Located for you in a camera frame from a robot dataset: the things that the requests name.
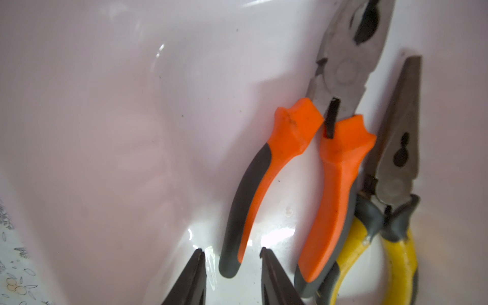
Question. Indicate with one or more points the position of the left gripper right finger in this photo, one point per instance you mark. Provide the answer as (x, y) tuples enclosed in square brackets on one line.
[(276, 287)]

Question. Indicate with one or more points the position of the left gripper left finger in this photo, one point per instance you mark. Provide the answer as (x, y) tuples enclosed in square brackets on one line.
[(191, 286)]

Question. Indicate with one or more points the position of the yellow grey needle-nose pliers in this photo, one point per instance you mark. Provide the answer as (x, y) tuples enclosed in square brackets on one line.
[(386, 202)]

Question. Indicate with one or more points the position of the white plastic storage box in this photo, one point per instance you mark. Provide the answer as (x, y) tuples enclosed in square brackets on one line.
[(126, 127)]

